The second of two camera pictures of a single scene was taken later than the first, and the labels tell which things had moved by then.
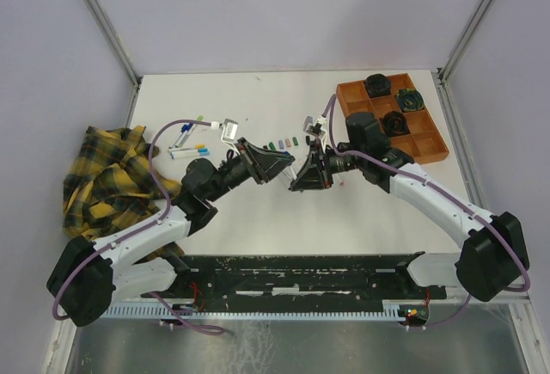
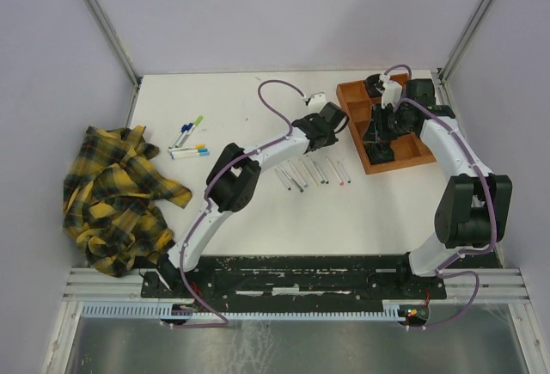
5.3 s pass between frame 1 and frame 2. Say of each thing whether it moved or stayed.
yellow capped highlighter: stayed
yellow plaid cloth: stayed
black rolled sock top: stayed
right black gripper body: moved
